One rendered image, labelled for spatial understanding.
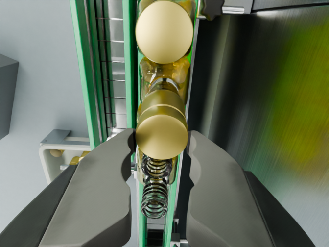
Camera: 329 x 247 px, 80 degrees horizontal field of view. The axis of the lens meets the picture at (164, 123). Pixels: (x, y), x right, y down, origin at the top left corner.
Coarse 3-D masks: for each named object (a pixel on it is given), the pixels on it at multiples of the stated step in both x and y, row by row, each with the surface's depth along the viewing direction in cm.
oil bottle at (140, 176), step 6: (138, 150) 27; (138, 156) 26; (138, 162) 26; (174, 162) 26; (138, 168) 26; (174, 168) 26; (138, 174) 27; (144, 174) 25; (174, 174) 26; (144, 180) 26; (168, 180) 26; (174, 180) 27; (168, 186) 27
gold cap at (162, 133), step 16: (160, 96) 14; (176, 96) 15; (144, 112) 13; (160, 112) 12; (176, 112) 12; (144, 128) 12; (160, 128) 12; (176, 128) 12; (144, 144) 12; (160, 144) 12; (176, 144) 12
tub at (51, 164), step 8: (48, 144) 54; (56, 144) 55; (40, 152) 55; (48, 152) 58; (64, 152) 64; (72, 152) 64; (80, 152) 64; (48, 160) 58; (56, 160) 62; (64, 160) 65; (48, 168) 58; (56, 168) 62; (48, 176) 59; (56, 176) 63; (48, 184) 61
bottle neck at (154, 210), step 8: (144, 184) 24; (152, 184) 23; (160, 184) 23; (144, 192) 23; (152, 192) 22; (160, 192) 22; (144, 200) 21; (152, 200) 21; (160, 200) 21; (144, 208) 21; (152, 208) 23; (160, 208) 22; (152, 216) 22; (160, 216) 22
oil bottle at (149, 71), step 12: (144, 60) 21; (180, 60) 21; (144, 72) 20; (156, 72) 20; (168, 72) 20; (180, 72) 20; (144, 84) 20; (180, 84) 20; (144, 96) 21; (180, 96) 21
